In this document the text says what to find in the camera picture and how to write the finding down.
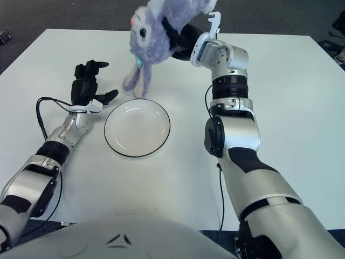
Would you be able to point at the purple plush bunny doll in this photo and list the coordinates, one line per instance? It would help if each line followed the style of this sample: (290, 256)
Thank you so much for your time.
(153, 40)

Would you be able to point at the white plate with black rim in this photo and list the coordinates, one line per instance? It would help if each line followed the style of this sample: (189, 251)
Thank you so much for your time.
(137, 129)

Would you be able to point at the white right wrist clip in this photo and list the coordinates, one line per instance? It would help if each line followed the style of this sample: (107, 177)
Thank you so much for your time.
(215, 24)

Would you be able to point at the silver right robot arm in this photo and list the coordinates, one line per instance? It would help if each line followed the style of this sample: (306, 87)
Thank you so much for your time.
(240, 132)

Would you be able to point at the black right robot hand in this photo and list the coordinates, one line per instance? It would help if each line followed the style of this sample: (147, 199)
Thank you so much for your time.
(188, 37)

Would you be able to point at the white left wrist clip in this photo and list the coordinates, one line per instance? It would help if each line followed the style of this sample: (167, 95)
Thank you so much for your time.
(93, 108)

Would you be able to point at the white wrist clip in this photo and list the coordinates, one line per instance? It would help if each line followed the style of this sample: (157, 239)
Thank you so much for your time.
(215, 24)
(93, 108)

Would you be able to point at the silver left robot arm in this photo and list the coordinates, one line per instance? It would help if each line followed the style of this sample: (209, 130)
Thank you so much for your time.
(29, 180)

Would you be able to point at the black office chair base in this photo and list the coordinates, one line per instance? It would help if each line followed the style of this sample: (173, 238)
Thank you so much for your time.
(334, 46)

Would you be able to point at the grey robot torso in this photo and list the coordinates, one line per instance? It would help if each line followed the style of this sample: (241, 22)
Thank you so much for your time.
(121, 240)

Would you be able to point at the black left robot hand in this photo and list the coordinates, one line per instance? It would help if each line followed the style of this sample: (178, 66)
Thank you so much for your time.
(82, 89)

